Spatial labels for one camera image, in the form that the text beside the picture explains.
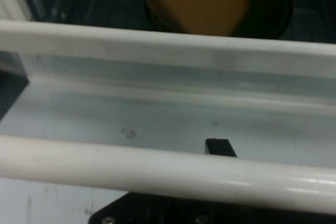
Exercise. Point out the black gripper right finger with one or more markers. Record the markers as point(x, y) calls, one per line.
point(224, 148)

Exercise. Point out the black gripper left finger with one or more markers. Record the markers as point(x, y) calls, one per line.
point(210, 146)

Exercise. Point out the black round pan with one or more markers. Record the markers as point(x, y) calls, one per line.
point(267, 11)

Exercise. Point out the brown bread slice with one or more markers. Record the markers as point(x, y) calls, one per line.
point(194, 1)

